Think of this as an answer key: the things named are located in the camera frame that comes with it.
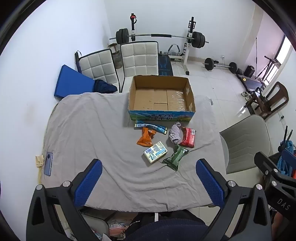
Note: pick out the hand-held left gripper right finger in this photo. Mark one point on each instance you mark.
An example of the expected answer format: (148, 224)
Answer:
(210, 183)

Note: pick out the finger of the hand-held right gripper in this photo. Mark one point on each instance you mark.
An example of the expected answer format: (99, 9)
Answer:
(272, 165)

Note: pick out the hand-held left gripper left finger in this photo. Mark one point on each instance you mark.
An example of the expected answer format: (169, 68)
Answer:
(89, 183)

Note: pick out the green snack packet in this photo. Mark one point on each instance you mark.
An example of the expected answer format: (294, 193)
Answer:
(176, 157)

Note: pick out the red packet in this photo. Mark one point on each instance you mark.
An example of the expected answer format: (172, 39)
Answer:
(188, 137)

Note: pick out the grey sock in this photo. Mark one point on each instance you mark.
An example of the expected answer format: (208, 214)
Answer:
(175, 134)

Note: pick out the white and blue tissue pack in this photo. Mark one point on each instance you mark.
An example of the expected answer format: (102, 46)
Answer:
(155, 152)

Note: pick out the orange snack packet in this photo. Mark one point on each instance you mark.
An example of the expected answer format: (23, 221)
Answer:
(146, 137)

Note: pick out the long blue snack packet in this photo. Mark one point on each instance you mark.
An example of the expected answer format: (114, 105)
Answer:
(150, 126)

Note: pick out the cardboard box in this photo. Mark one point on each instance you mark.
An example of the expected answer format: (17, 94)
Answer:
(159, 97)

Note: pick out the person's right forearm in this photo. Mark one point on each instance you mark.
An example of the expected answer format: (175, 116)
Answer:
(278, 226)

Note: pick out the blue clothes pile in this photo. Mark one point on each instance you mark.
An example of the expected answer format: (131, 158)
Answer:
(286, 160)

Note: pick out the grey office chair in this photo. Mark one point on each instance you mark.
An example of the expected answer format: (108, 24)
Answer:
(247, 141)

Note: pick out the grey table cloth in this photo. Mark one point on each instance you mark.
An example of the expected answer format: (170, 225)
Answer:
(104, 148)

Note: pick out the blue smartphone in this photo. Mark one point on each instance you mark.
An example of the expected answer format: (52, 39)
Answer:
(48, 164)

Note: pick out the yellow cloth scrap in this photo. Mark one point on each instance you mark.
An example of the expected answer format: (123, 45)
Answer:
(39, 160)

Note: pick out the person's dark pants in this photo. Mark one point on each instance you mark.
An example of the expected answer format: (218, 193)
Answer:
(166, 229)

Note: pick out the brown wooden chair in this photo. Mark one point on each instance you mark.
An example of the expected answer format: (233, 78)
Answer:
(271, 98)

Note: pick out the white shoes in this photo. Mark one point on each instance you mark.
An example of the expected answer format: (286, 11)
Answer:
(246, 95)

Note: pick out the black speaker box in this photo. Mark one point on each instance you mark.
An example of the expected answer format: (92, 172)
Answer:
(249, 71)

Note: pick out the dark blue bag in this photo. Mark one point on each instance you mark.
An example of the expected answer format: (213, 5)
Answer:
(105, 87)

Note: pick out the blue foam mat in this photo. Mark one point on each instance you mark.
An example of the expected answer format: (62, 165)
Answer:
(72, 84)

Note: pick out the short barbell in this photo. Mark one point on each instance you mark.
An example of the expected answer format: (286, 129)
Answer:
(220, 64)

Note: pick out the white quilted chair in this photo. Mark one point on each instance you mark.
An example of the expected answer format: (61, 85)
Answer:
(98, 66)
(140, 59)

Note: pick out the clear water jug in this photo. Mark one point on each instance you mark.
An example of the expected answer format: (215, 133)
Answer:
(117, 59)

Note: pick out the white weight bench rack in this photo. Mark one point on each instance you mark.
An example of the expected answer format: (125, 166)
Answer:
(185, 46)

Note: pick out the long barbell with black plates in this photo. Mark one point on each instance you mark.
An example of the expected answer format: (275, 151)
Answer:
(159, 36)

